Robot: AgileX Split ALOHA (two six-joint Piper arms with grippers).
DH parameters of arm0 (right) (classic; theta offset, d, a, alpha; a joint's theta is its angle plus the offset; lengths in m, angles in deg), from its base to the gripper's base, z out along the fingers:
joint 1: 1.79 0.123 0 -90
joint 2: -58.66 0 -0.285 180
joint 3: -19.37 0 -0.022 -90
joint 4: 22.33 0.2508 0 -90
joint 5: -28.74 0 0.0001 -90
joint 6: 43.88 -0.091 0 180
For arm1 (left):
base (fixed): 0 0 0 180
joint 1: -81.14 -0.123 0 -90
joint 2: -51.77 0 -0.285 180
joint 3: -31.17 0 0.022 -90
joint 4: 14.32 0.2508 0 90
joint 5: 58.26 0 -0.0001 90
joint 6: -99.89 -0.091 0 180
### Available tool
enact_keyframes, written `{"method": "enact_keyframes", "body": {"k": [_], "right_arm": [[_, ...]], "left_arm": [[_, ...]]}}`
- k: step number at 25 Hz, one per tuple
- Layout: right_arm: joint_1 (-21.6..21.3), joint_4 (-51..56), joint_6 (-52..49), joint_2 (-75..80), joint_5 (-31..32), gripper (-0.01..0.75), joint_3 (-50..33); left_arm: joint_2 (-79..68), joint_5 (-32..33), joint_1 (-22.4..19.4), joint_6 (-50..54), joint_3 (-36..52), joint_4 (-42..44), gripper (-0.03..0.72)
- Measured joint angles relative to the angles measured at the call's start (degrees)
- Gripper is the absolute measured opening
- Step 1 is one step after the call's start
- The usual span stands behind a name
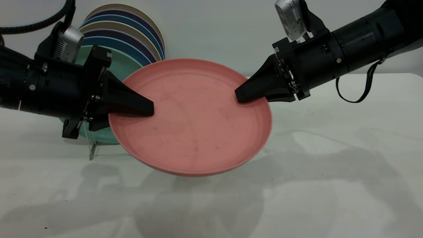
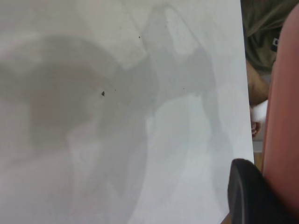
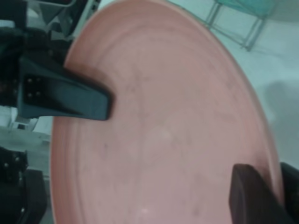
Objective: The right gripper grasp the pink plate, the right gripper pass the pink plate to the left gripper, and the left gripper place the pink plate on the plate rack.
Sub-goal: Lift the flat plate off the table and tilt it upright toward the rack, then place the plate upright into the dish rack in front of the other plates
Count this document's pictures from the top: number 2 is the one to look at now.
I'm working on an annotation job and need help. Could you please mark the bare person hand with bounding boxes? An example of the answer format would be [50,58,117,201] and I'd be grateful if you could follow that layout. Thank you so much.
[250,120,262,138]

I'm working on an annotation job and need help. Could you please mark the person olive shirt torso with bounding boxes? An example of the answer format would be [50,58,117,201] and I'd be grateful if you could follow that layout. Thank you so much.
[241,0,299,76]

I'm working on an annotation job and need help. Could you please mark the pink round plate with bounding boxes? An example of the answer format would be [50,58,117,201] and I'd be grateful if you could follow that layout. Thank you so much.
[261,4,299,189]

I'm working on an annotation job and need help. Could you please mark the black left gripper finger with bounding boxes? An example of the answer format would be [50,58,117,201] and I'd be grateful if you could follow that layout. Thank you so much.
[227,158,299,224]

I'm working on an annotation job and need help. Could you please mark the bare person forearm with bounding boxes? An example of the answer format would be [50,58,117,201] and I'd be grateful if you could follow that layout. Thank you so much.
[246,63,272,106]

